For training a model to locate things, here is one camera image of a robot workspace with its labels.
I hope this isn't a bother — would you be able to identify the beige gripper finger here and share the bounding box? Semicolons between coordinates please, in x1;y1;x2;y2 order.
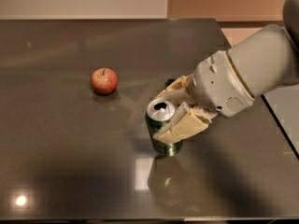
157;75;196;105
153;102;219;144

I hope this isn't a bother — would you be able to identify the green soda can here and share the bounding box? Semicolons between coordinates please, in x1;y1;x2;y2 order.
145;97;182;157

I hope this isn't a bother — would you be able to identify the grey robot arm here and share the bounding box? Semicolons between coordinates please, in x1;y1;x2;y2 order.
153;0;299;144

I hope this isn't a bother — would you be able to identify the blue snack wrapper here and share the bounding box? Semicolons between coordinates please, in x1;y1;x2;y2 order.
165;78;175;87

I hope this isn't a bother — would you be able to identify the grey side table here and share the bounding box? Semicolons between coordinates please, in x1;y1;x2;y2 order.
263;85;299;156

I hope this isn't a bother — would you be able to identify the red apple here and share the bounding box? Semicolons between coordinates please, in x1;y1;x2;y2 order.
91;67;118;95

